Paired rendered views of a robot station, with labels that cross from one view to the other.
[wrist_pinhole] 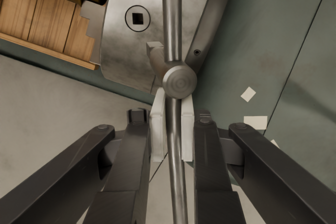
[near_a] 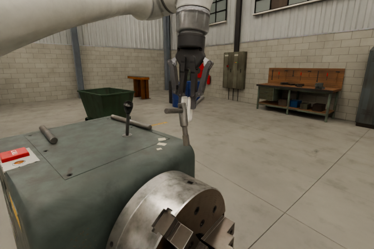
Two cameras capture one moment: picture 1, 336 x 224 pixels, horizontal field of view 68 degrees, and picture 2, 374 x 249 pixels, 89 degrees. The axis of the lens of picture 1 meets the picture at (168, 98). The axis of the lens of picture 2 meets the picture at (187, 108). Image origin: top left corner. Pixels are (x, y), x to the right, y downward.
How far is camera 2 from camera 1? 0.49 m
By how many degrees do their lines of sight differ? 68
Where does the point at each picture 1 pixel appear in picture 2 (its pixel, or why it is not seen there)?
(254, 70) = (152, 152)
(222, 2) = not seen: hidden behind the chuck
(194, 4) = (161, 177)
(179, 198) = not seen: hidden behind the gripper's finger
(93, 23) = (225, 241)
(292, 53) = (136, 153)
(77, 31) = not seen: outside the picture
